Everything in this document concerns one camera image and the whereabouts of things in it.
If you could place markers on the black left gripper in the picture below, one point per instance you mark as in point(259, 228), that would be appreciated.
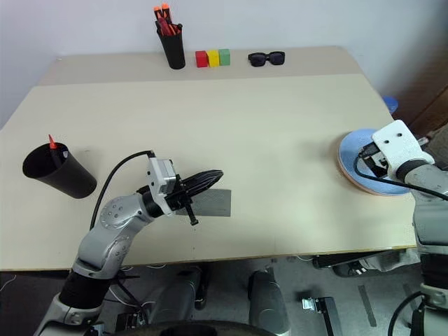
point(180, 197)

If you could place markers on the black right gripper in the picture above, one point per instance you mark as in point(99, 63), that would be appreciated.
point(376, 161)

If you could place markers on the grey glasses case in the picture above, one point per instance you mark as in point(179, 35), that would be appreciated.
point(217, 203)

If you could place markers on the light blue plate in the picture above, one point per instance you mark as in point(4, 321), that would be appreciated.
point(350, 154)

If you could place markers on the red and black pen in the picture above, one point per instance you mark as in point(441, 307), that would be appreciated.
point(53, 148)

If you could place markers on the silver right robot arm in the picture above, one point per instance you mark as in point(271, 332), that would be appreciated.
point(432, 196)

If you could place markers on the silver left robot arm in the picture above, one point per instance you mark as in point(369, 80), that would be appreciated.
point(115, 217)

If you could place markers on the pink plate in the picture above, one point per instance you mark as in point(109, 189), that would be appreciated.
point(351, 184)

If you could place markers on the grey fabric bundle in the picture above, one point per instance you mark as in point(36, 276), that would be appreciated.
point(439, 138)

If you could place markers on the brown wooden door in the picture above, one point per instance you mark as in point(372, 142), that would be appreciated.
point(430, 98)

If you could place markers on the dark grey rounded housing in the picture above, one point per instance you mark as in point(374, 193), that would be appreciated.
point(183, 294)
point(267, 301)

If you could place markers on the red wooden block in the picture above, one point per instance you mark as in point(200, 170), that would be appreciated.
point(201, 59)

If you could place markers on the yellow wooden block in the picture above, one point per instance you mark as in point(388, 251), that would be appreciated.
point(213, 59)

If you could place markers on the green wooden block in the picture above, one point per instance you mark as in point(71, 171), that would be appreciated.
point(224, 57)

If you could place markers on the black sunglasses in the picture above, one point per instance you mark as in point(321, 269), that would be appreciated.
point(259, 59)

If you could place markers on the tall black pen holder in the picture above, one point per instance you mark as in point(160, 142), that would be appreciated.
point(173, 50)

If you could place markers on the wide black cup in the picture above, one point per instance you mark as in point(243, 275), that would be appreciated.
point(70, 178)

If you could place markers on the grey floor tape strip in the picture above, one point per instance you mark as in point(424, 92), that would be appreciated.
point(367, 306)

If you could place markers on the black capped red marker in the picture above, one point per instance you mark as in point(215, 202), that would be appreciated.
point(176, 29)

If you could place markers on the red pen with dark clip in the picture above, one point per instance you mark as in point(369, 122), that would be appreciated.
point(164, 27)

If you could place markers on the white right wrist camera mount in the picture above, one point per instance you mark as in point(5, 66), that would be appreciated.
point(399, 140)

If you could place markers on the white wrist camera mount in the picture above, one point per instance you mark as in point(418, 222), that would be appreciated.
point(399, 140)
point(154, 175)

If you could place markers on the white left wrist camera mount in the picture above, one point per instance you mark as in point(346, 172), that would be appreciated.
point(154, 175)

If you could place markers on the black table frame beam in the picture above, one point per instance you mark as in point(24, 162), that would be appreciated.
point(332, 260)

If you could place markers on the metal bracket with black bar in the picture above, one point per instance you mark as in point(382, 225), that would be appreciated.
point(320, 308)

